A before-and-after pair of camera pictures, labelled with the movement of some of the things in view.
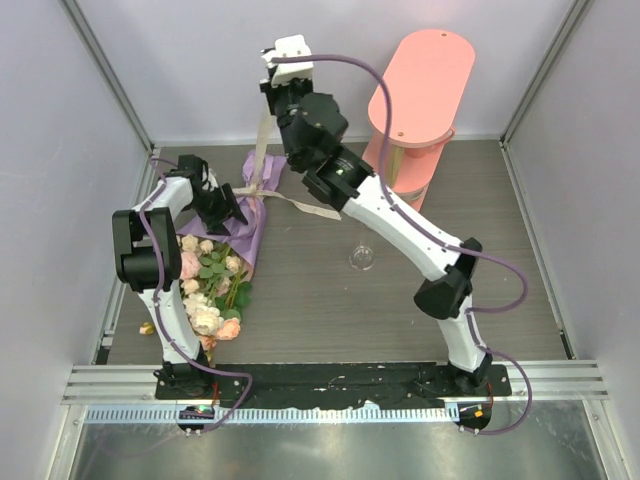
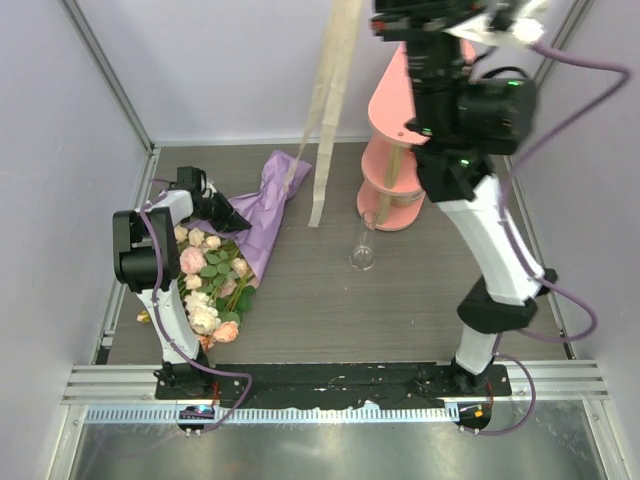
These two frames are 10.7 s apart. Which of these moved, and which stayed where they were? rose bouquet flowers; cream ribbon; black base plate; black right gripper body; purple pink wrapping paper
Moved: cream ribbon; purple pink wrapping paper; black right gripper body
Stayed: rose bouquet flowers; black base plate
